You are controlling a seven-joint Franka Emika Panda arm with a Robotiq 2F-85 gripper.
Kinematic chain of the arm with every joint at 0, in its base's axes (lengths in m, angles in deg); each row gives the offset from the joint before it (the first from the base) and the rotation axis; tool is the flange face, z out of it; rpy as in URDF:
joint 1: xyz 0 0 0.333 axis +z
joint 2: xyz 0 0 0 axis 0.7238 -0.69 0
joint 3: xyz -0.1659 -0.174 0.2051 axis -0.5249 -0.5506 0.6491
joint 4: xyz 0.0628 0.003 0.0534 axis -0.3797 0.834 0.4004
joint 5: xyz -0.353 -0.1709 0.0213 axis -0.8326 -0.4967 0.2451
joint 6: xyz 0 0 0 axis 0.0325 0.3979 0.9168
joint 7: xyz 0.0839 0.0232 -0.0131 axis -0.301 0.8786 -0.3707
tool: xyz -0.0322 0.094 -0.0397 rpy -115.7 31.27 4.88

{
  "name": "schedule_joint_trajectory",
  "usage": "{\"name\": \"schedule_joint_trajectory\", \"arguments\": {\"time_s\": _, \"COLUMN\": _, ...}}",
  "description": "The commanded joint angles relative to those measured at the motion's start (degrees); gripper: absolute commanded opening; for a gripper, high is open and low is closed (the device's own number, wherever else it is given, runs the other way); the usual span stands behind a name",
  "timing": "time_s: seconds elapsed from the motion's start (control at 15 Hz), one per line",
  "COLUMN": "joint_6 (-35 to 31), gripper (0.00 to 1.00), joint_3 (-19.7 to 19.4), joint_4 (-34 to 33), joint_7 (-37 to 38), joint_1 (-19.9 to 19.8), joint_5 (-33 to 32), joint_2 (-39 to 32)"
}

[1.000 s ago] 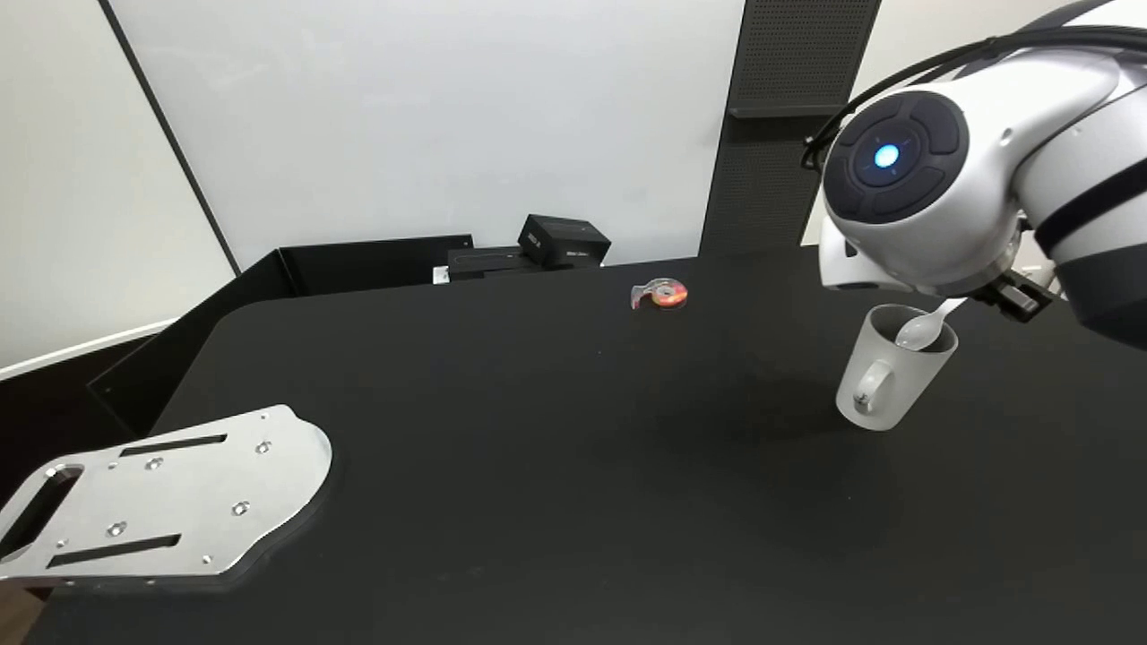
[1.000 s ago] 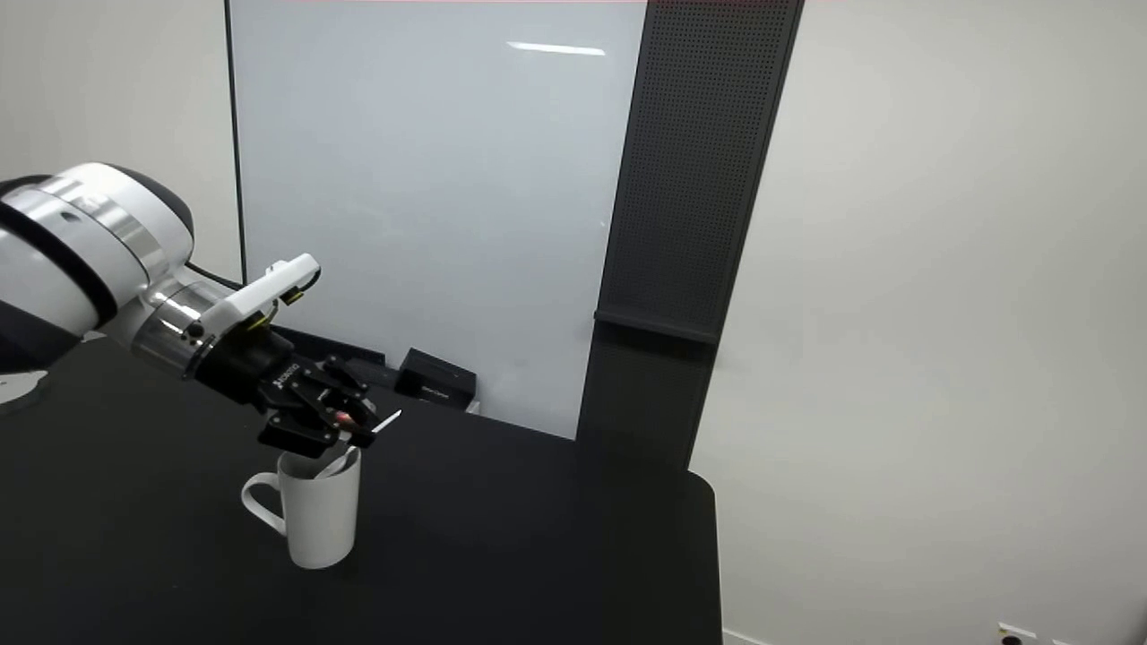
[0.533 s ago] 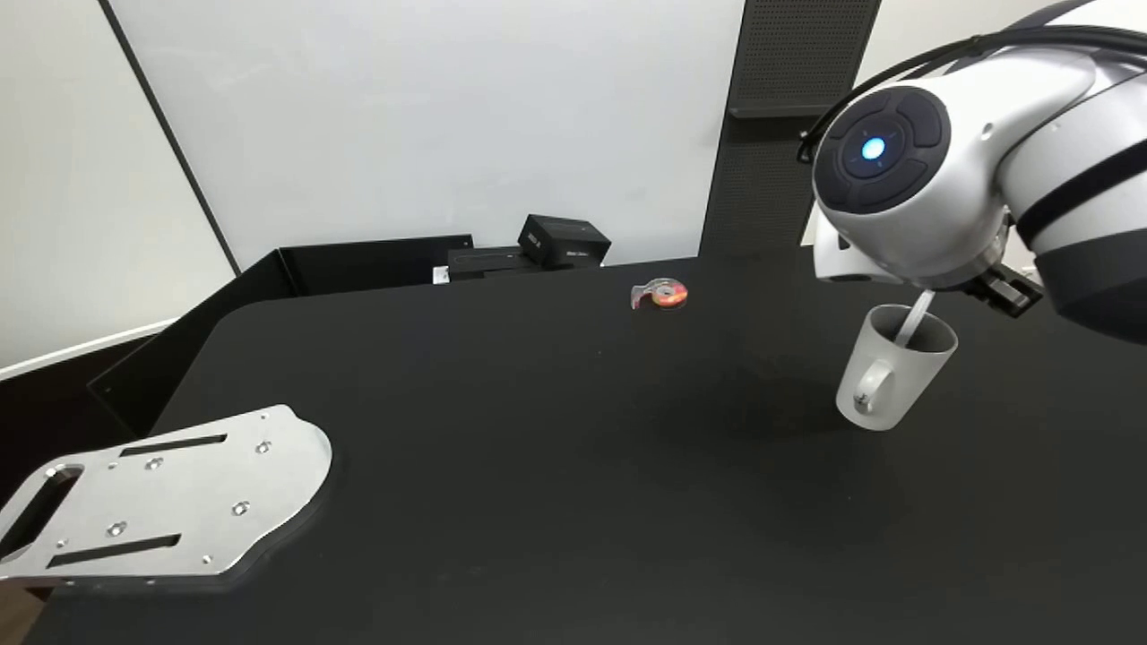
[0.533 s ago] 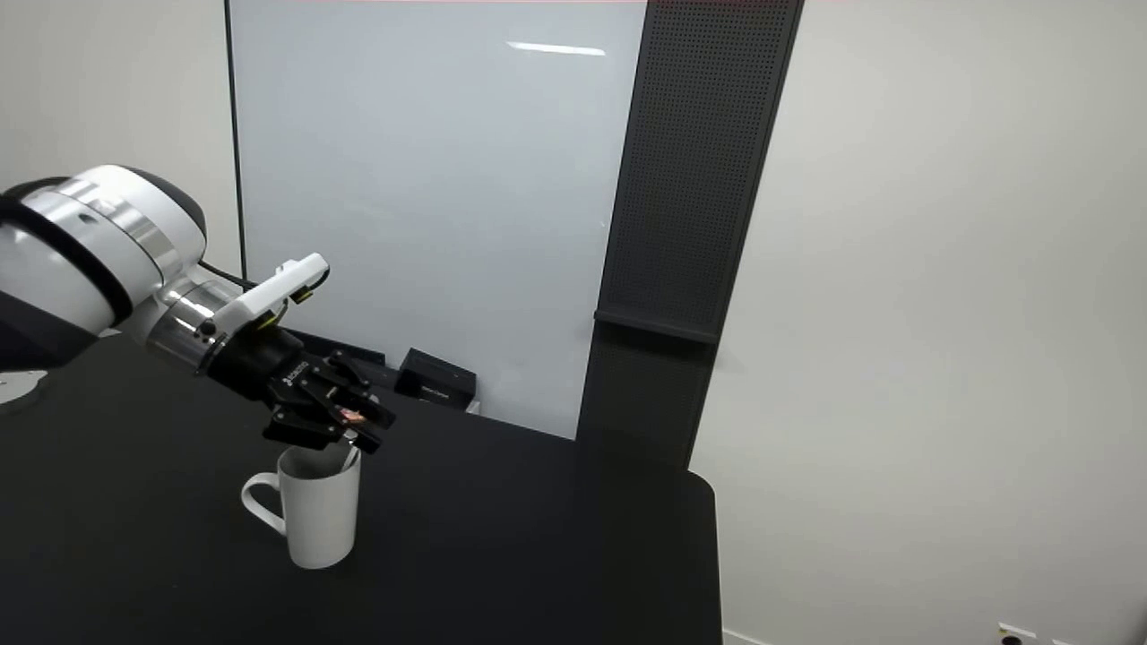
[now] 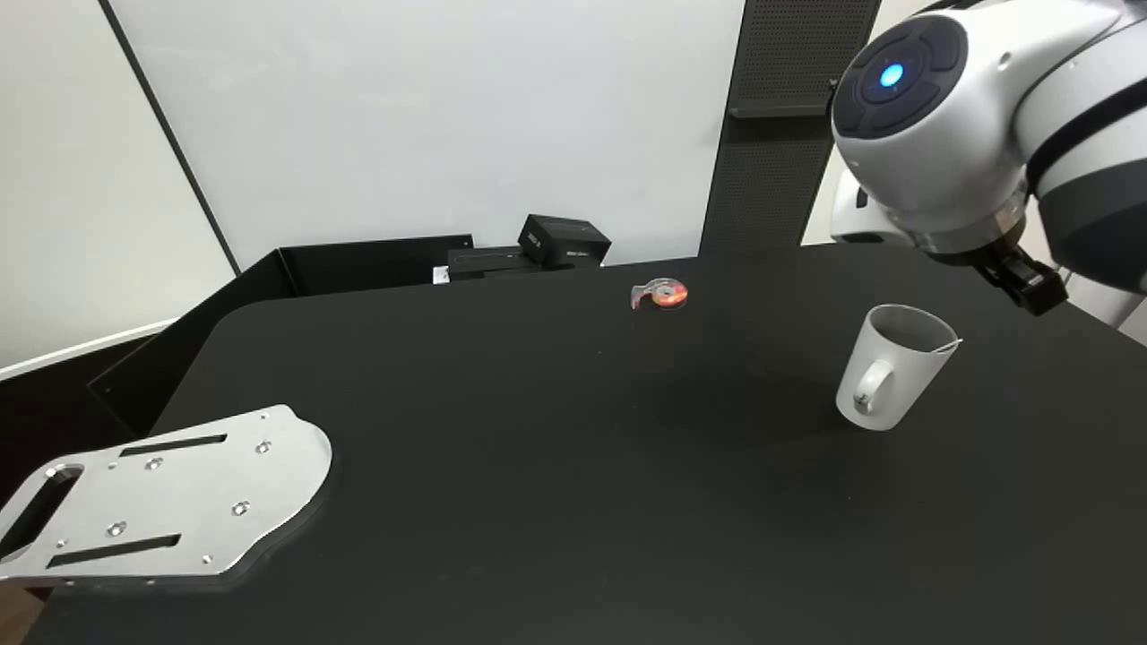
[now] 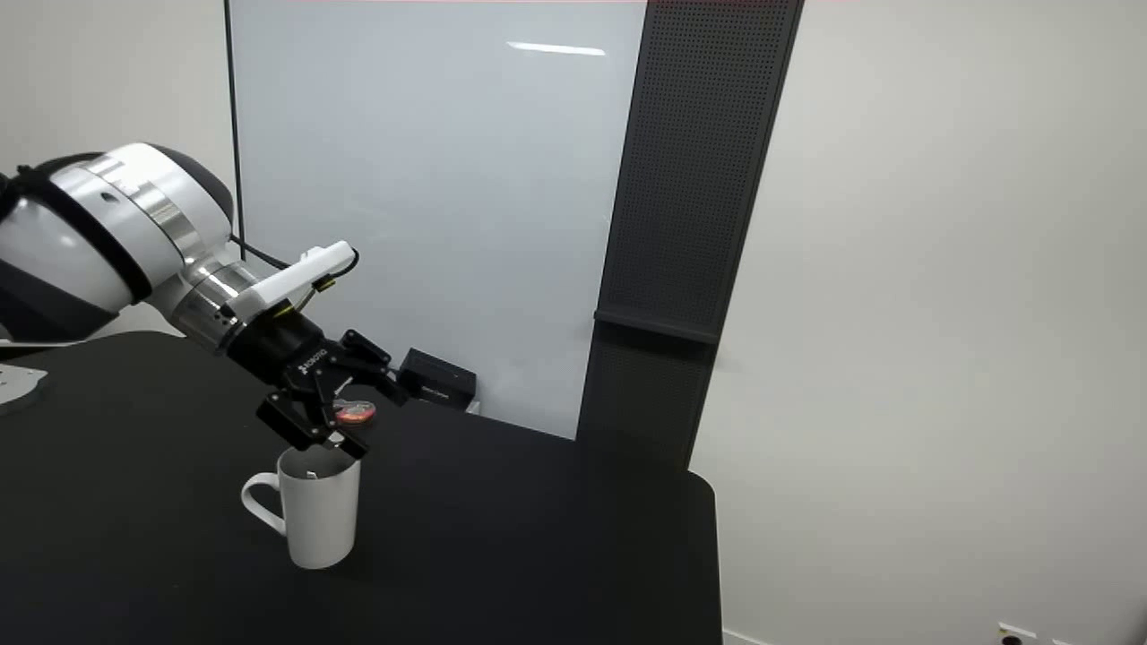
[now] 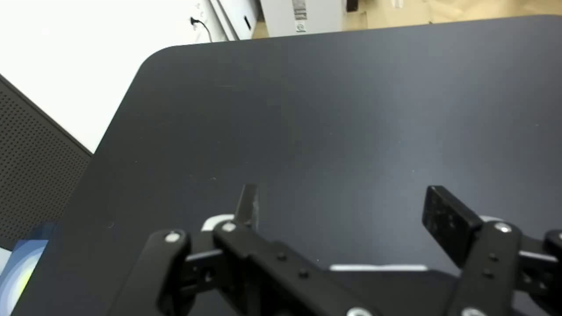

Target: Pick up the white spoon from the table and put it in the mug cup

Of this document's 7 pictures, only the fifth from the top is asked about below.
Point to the white franka robot arm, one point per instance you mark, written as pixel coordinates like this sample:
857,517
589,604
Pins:
954,110

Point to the white ceramic mug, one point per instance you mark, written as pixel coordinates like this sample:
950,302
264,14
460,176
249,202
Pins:
889,362

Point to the small black box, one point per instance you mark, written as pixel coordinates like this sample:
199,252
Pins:
563,239

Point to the large white board panel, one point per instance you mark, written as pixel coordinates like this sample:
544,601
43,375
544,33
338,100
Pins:
452,121

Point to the dark grey pillar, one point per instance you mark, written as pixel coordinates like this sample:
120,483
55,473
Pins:
777,143

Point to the silver metal mounting plate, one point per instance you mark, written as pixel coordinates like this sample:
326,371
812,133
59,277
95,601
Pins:
166,494

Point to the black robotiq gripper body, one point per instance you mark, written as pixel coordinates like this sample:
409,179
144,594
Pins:
1035,288

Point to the small orange round object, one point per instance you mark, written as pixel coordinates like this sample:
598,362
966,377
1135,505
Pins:
660,294

